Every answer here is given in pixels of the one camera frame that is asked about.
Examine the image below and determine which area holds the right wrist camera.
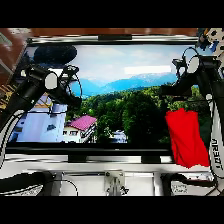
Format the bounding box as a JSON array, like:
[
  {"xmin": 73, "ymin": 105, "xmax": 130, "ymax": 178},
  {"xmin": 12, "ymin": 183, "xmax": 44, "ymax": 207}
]
[{"xmin": 171, "ymin": 58, "xmax": 188, "ymax": 78}]

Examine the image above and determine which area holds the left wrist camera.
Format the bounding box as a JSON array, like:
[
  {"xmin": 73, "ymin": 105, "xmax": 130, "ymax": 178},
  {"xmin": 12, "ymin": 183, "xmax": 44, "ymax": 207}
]
[{"xmin": 61, "ymin": 64, "xmax": 81, "ymax": 86}]

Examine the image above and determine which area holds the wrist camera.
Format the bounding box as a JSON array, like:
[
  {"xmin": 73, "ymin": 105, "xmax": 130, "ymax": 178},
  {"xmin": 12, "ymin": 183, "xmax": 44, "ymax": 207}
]
[
  {"xmin": 61, "ymin": 64, "xmax": 81, "ymax": 86},
  {"xmin": 171, "ymin": 58, "xmax": 188, "ymax": 78}
]

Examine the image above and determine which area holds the red garment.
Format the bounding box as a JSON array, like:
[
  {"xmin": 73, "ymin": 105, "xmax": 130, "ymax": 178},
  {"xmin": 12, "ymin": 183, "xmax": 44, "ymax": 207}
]
[{"xmin": 164, "ymin": 107, "xmax": 211, "ymax": 170}]

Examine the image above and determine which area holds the spotted white garment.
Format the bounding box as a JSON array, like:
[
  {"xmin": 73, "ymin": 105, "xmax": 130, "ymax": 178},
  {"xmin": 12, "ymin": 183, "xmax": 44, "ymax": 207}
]
[{"xmin": 196, "ymin": 27, "xmax": 224, "ymax": 56}]

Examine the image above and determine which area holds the black cable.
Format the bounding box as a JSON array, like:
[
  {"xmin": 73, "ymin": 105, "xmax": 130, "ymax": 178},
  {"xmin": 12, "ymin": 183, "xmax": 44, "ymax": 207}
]
[
  {"xmin": 181, "ymin": 46, "xmax": 202, "ymax": 68},
  {"xmin": 49, "ymin": 179, "xmax": 80, "ymax": 197},
  {"xmin": 68, "ymin": 71, "xmax": 83, "ymax": 98}
]

